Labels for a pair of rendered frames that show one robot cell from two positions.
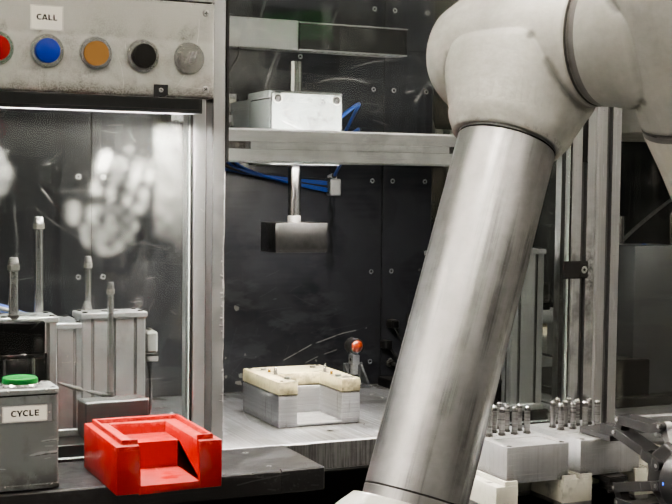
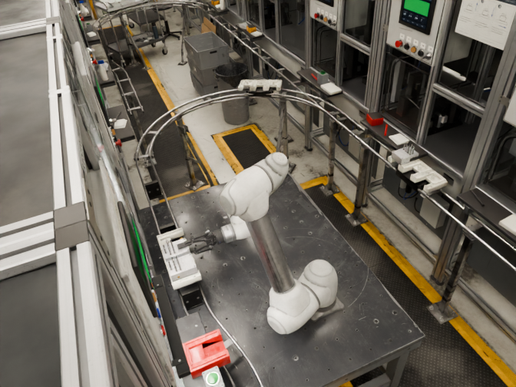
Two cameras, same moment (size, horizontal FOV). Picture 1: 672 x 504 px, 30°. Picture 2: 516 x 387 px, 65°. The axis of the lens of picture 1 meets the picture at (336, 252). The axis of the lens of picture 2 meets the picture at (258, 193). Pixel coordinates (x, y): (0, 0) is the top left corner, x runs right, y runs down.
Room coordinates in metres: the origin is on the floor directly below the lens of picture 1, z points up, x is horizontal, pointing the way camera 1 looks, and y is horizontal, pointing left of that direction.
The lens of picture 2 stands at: (1.16, 1.00, 2.41)
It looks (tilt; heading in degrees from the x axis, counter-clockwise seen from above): 40 degrees down; 275
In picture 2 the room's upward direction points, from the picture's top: 5 degrees counter-clockwise
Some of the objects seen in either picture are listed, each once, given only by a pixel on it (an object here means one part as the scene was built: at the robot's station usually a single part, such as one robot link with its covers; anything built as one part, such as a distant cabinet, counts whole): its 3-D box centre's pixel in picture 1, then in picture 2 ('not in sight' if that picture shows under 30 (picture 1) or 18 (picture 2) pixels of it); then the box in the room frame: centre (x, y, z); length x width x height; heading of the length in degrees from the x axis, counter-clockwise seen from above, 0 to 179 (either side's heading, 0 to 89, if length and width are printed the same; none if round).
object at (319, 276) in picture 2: not in sight; (319, 282); (1.01, -0.18, 0.85); 0.18 x 0.16 x 0.22; 47
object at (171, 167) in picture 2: not in sight; (137, 81); (3.23, -4.47, 0.01); 5.85 x 0.59 x 0.01; 115
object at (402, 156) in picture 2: not in sight; (405, 153); (0.40, -1.08, 0.92); 0.13 x 0.10 x 0.09; 25
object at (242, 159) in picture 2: not in sight; (249, 150); (1.51, -2.55, 0.01); 1.00 x 0.55 x 0.01; 115
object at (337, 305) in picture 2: not in sight; (317, 295); (1.01, -0.20, 0.71); 0.22 x 0.18 x 0.06; 115
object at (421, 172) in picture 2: not in sight; (415, 173); (0.35, -0.98, 0.84); 0.37 x 0.14 x 0.10; 115
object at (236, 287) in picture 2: not in sight; (255, 263); (1.33, -0.45, 0.66); 1.50 x 1.06 x 0.04; 115
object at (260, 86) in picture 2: not in sight; (260, 87); (1.33, -2.27, 0.84); 0.37 x 0.14 x 0.10; 173
